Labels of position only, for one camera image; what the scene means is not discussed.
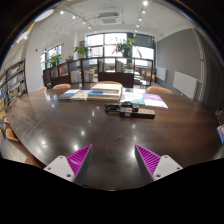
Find blue cover book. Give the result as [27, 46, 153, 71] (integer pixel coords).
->
[58, 89, 81, 101]

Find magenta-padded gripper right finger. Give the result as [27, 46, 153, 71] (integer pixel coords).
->
[134, 144, 184, 185]

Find beige power strip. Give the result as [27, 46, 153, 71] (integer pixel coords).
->
[119, 107, 156, 120]

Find dark wooden open shelf unit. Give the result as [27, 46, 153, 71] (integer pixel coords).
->
[42, 57, 155, 90]

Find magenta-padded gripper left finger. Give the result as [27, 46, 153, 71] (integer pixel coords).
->
[43, 144, 94, 186]

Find coiled black cable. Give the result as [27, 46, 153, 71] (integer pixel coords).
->
[104, 101, 133, 115]

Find ceiling air conditioner unit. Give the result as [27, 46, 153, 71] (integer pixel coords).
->
[97, 12, 122, 26]

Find blue and red card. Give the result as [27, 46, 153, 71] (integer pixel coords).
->
[216, 124, 224, 145]

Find round ceiling light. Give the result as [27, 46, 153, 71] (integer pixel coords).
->
[33, 8, 55, 23]

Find colourful light blue book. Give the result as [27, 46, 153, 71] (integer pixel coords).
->
[119, 91, 147, 106]

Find cream hardcover book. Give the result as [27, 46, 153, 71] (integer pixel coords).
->
[91, 83, 123, 95]

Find thin yellowish book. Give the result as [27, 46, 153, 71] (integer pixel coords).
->
[86, 95, 121, 103]

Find purple and white book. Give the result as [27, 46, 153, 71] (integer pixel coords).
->
[142, 93, 169, 110]

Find plain white book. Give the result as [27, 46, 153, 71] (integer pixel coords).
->
[70, 89, 91, 102]

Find ceiling track spotlights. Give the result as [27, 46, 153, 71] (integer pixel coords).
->
[59, 0, 150, 38]

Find potted green plant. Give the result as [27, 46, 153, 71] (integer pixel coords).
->
[73, 43, 92, 60]
[44, 53, 64, 68]
[113, 37, 137, 58]

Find tall wall bookshelf unit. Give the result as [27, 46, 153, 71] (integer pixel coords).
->
[0, 59, 28, 116]

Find white wall radiator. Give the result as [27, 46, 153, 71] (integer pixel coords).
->
[155, 66, 168, 82]
[172, 70, 200, 100]

